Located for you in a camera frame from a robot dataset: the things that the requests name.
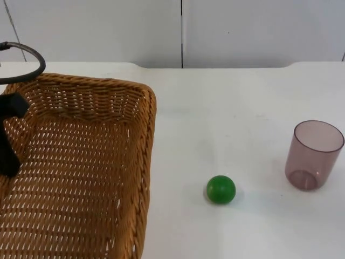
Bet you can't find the pale brown wicker basket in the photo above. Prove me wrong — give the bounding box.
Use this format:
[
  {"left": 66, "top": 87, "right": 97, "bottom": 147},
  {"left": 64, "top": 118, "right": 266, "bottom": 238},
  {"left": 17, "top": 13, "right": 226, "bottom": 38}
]
[{"left": 0, "top": 72, "right": 158, "bottom": 259}]

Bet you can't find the clear purple-tinted cup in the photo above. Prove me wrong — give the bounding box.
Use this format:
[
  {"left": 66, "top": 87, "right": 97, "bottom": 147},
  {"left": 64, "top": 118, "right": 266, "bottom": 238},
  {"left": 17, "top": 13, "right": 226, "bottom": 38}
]
[{"left": 285, "top": 120, "right": 345, "bottom": 193}]

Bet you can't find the black cable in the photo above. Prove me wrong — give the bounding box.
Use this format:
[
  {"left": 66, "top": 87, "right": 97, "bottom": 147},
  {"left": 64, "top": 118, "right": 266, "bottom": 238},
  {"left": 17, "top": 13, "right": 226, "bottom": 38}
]
[{"left": 0, "top": 41, "right": 46, "bottom": 86}]

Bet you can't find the green ball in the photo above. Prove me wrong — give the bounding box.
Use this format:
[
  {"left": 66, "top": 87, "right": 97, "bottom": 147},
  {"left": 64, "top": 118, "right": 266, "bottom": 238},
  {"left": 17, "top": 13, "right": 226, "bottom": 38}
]
[{"left": 206, "top": 175, "right": 237, "bottom": 203}]

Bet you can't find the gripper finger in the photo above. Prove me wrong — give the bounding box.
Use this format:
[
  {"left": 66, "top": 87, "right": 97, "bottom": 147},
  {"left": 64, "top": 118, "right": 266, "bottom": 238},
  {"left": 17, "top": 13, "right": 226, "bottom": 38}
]
[{"left": 0, "top": 106, "right": 22, "bottom": 178}]

